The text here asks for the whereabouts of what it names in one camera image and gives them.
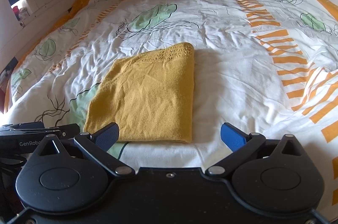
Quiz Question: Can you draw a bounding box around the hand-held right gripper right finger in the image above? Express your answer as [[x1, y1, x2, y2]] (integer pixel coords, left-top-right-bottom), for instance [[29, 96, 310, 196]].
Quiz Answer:
[[205, 122, 308, 177]]

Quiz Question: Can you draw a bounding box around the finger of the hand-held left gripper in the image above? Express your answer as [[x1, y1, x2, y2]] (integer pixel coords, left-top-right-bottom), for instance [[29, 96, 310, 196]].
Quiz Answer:
[[0, 122, 80, 139]]

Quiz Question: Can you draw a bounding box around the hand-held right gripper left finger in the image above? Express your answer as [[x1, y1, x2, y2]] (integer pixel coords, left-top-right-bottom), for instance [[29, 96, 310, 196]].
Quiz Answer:
[[28, 122, 136, 177]]

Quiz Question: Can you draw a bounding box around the yellow knitted sweater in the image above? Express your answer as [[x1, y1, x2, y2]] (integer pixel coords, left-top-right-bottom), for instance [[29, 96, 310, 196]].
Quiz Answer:
[[83, 42, 196, 144]]

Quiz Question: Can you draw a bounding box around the leaf print white duvet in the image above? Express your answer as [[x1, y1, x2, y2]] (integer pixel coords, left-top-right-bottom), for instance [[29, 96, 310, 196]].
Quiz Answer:
[[4, 0, 338, 214]]

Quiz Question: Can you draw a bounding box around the red cloth item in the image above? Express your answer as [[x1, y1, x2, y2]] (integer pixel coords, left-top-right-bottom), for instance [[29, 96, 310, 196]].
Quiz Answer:
[[12, 5, 30, 21]]

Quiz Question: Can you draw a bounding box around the black cable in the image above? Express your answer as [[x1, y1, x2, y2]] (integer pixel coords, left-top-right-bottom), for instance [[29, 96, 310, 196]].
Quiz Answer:
[[0, 155, 28, 174]]

